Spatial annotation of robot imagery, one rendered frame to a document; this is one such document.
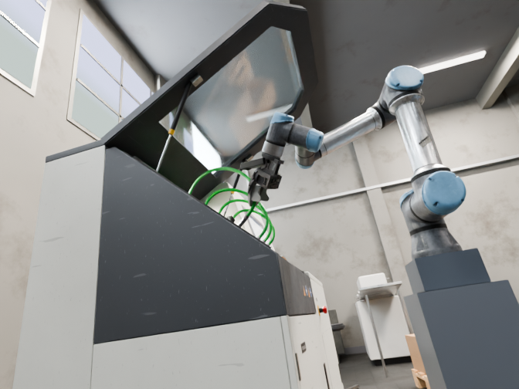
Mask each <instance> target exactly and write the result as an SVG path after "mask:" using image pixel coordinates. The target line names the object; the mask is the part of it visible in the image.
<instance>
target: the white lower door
mask: <svg viewBox="0 0 519 389"><path fill-rule="evenodd" d="M289 319H290V328H291V333H292V338H293V347H294V352H295V357H296V362H297V371H298V377H299V382H300V389H331V387H330V383H329V379H328V375H327V367H326V363H325V359H324V351H323V347H322V342H321V335H320V331H319V326H318V322H317V315H316V314H313V315H304V316H289Z"/></svg>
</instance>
